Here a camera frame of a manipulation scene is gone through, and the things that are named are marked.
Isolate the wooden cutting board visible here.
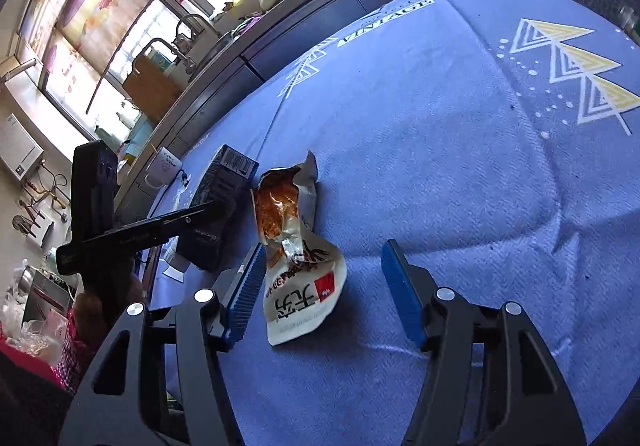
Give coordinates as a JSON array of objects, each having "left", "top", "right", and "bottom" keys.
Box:
[{"left": 122, "top": 54, "right": 181, "bottom": 124}]

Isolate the blue patterned tablecloth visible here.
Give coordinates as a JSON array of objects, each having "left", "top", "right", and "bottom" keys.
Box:
[{"left": 183, "top": 0, "right": 639, "bottom": 445}]

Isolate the white ceramic mug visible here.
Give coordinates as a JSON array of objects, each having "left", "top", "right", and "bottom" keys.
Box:
[{"left": 143, "top": 148, "right": 182, "bottom": 189}]

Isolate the white water heater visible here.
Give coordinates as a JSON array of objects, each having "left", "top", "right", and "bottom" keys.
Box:
[{"left": 0, "top": 113, "right": 43, "bottom": 181}]

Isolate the black carton box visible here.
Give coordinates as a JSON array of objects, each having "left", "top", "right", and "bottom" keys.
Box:
[{"left": 175, "top": 145, "right": 258, "bottom": 271}]

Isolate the steel kitchen faucet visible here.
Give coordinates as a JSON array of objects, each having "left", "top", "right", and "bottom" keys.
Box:
[{"left": 131, "top": 37, "right": 196, "bottom": 75}]

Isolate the white orange snack wrapper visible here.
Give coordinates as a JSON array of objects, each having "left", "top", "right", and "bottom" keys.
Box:
[{"left": 252, "top": 152, "right": 347, "bottom": 346}]

